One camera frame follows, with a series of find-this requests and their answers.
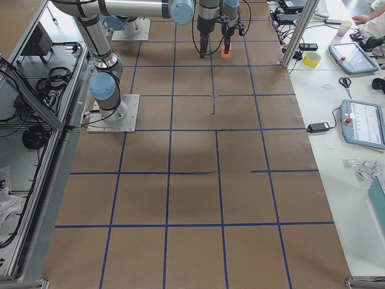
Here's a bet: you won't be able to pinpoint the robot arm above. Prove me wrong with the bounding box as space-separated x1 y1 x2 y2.
99 1 249 58
53 1 220 125

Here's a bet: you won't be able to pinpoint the aluminium side frame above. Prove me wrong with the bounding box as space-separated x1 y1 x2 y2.
1 1 88 284

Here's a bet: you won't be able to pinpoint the black adapter on table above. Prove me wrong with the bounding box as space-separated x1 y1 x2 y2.
306 122 331 133

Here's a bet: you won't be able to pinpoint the aluminium frame post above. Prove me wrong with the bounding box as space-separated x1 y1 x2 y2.
281 0 319 69

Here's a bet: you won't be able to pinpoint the teach pendant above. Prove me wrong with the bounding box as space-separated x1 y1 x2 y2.
328 42 380 74
340 99 384 150

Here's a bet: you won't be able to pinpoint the plastic cup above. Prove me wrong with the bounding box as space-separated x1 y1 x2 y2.
336 20 353 37

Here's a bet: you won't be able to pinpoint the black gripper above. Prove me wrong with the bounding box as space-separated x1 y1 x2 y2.
197 12 217 58
220 8 244 54

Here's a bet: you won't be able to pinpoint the orange foam block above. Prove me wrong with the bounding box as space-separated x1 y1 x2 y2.
221 44 232 58

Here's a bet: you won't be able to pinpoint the lower teach pendant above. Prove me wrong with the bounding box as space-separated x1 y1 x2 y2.
340 99 384 150

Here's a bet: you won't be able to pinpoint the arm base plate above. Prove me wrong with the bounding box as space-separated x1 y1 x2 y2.
112 18 151 42
87 95 140 134

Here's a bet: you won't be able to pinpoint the coiled black cable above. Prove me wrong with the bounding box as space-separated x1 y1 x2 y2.
22 123 51 151

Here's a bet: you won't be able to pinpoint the black control box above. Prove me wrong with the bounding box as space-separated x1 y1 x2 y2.
20 22 53 63

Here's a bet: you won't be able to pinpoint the black scissors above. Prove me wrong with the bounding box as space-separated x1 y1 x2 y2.
339 77 352 99

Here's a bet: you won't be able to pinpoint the bag of small parts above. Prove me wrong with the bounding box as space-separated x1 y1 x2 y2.
342 159 384 182

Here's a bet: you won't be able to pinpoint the yellow tape roll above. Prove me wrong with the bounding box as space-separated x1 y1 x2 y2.
303 52 321 68

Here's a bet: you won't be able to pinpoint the upper teach pendant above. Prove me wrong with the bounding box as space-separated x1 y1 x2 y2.
328 42 380 74

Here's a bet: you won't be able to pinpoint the teal folder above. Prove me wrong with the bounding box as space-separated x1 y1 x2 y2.
368 176 385 234

